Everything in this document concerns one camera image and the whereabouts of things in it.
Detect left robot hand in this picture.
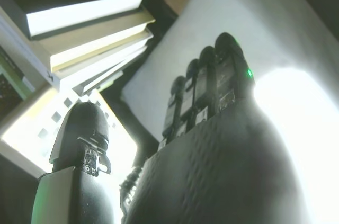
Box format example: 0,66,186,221
31,32,312,224

